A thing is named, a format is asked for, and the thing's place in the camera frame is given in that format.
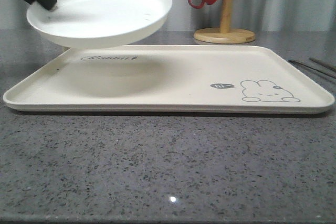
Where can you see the white round plate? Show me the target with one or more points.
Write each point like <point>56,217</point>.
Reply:
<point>90,24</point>

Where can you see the silver metal spoon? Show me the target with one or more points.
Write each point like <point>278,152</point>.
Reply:
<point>311,68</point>

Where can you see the silver metal chopstick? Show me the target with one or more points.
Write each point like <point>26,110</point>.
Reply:
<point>324,64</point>

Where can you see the cream rabbit serving tray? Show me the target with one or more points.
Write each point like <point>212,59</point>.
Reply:
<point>179,78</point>

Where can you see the wooden mug tree stand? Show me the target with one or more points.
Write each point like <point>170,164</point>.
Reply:
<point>224,34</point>

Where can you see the grey curtain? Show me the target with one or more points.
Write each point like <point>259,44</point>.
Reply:
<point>257,15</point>

